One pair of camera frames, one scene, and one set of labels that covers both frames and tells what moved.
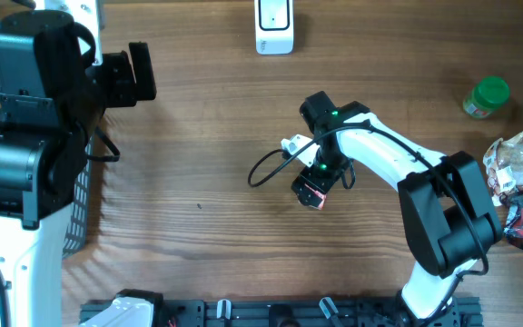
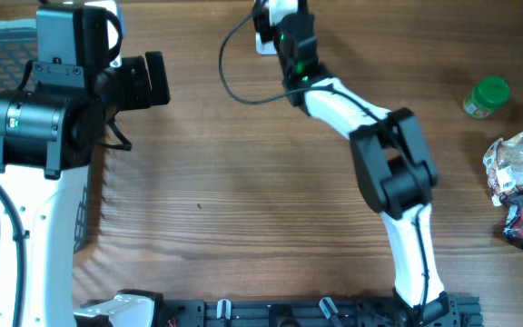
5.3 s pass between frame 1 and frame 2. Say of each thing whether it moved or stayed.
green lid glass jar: stayed
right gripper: moved
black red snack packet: stayed
